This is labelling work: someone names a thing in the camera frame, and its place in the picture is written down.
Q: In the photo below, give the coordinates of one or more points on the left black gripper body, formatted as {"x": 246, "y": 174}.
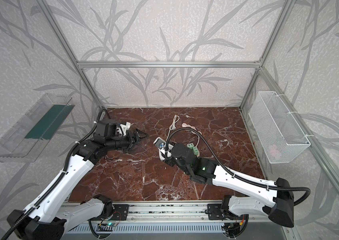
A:
{"x": 131, "y": 139}

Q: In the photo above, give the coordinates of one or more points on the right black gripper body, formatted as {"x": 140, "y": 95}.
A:
{"x": 166, "y": 157}

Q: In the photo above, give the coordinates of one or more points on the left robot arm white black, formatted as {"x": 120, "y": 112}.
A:
{"x": 40, "y": 219}

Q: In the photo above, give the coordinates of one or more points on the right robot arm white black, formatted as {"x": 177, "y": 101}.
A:
{"x": 274, "y": 199}

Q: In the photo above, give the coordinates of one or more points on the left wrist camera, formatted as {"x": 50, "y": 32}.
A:
{"x": 121, "y": 129}

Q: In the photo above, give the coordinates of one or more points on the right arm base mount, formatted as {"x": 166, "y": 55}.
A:
{"x": 220, "y": 212}

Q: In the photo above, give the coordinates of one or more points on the aluminium front rail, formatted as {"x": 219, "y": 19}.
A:
{"x": 171, "y": 212}

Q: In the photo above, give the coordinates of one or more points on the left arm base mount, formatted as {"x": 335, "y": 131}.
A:
{"x": 118, "y": 212}

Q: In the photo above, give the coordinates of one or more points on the clear plastic wall bin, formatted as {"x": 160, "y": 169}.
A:
{"x": 25, "y": 141}

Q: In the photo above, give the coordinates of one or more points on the white wire mesh basket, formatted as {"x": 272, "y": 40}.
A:
{"x": 281, "y": 137}

